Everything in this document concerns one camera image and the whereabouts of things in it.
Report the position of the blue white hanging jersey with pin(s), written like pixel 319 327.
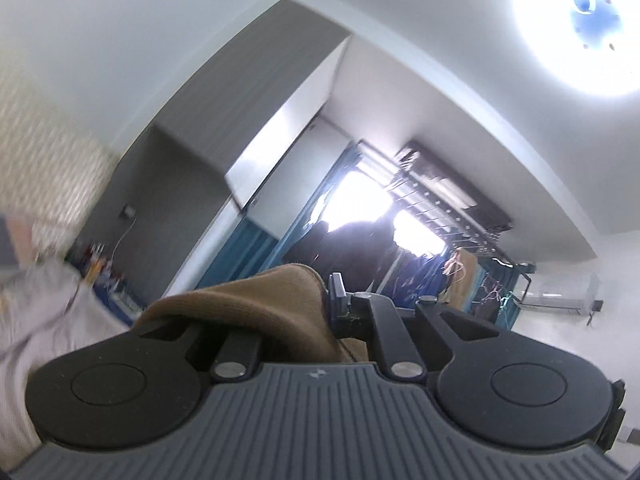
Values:
pixel 421 276

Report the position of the patchwork quilt pillow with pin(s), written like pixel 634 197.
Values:
pixel 17 247

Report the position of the brown hooded sweatshirt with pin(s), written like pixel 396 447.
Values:
pixel 285 303

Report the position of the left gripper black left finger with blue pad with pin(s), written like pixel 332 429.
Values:
pixel 137 387

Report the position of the black hanging jacket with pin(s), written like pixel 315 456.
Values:
pixel 356 250

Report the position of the cluttered bedside table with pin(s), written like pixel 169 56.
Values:
pixel 96 267

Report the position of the grey white blanket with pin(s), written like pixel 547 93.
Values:
pixel 46 311

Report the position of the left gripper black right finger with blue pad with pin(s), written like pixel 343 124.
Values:
pixel 497 385

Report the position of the blue curtain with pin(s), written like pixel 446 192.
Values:
pixel 250 249

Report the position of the tan hanging garment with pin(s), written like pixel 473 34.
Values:
pixel 460 271

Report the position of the wall socket with cable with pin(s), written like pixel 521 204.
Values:
pixel 129 215

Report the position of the round ceiling light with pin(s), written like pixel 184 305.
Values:
pixel 590 46

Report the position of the grey wardrobe cabinet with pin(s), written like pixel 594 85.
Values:
pixel 243 109

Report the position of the black ceiling drying rack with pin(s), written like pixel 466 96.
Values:
pixel 436 203

